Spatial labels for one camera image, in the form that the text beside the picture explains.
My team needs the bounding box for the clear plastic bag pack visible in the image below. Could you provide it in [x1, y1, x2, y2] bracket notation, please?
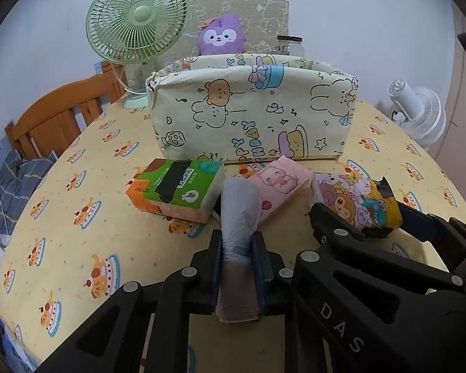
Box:
[216, 177, 262, 323]

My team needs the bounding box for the pink wet wipes pack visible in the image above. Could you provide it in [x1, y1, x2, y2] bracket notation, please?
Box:
[247, 156, 313, 224]

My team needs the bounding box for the cartoon bear tissue pack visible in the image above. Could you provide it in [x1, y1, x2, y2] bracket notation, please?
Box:
[310, 173, 403, 237]

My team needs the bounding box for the green tissue pack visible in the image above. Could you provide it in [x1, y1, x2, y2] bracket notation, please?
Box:
[126, 158, 226, 224]

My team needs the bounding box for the yellow cake print tablecloth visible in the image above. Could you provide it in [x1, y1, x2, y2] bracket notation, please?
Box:
[0, 102, 466, 372]

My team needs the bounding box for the white cloth on bed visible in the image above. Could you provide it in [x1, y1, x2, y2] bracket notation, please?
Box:
[0, 234, 11, 257]

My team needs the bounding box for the patterned fabric storage box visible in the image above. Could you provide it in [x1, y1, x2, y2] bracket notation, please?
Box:
[146, 54, 359, 163]

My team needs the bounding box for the beige door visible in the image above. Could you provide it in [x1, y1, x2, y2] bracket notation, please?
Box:
[428, 2, 466, 200]

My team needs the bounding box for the blue plaid pillow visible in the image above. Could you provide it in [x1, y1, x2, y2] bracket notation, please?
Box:
[0, 149, 58, 235]

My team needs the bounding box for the white standing fan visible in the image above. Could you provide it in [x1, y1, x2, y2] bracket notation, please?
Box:
[388, 78, 446, 151]

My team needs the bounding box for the wooden bed headboard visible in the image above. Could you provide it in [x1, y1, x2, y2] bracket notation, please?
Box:
[5, 61, 124, 159]

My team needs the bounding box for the glass jar red lid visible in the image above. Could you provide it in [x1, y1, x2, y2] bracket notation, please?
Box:
[272, 35, 305, 57]

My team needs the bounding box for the purple plush bunny toy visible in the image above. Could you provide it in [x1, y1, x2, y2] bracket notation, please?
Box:
[197, 15, 246, 56]

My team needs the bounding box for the green cartoon patterned board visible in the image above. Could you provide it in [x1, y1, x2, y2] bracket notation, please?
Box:
[154, 0, 290, 71]

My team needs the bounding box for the green desk fan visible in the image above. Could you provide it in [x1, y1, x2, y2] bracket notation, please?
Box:
[85, 0, 189, 109]

